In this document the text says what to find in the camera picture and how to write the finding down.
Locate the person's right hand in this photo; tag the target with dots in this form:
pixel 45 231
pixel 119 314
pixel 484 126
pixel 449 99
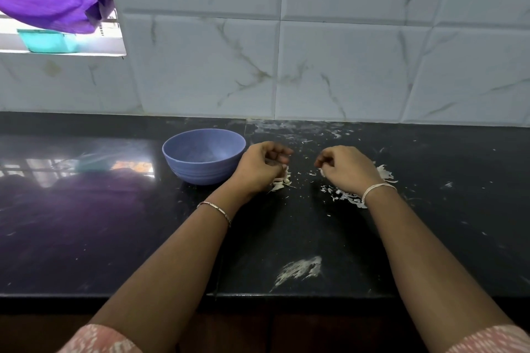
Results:
pixel 352 168

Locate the person's left hand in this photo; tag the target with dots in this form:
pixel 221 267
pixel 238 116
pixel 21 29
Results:
pixel 254 168

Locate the person's right fingers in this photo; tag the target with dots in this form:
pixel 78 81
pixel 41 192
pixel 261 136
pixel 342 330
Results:
pixel 325 160

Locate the person's left fingers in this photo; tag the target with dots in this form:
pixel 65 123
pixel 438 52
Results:
pixel 278 154

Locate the person's right forearm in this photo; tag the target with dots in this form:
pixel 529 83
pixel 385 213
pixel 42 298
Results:
pixel 430 266

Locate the person's left forearm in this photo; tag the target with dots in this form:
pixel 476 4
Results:
pixel 169 266

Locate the pile of white garlic peels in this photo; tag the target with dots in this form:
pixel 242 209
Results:
pixel 281 181
pixel 352 195

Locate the white thread wristband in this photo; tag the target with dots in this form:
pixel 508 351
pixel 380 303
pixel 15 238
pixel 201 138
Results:
pixel 376 191

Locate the blue plastic bowl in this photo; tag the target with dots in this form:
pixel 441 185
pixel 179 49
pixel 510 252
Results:
pixel 203 156

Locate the pink patterned right sleeve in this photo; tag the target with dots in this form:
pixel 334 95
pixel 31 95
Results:
pixel 488 339

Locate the pink patterned sleeve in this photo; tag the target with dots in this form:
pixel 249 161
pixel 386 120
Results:
pixel 99 339
pixel 488 339

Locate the teal plastic container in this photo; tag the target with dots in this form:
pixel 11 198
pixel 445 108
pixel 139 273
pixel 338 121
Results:
pixel 49 41

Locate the pink patterned left sleeve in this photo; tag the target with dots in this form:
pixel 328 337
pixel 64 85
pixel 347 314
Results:
pixel 99 339

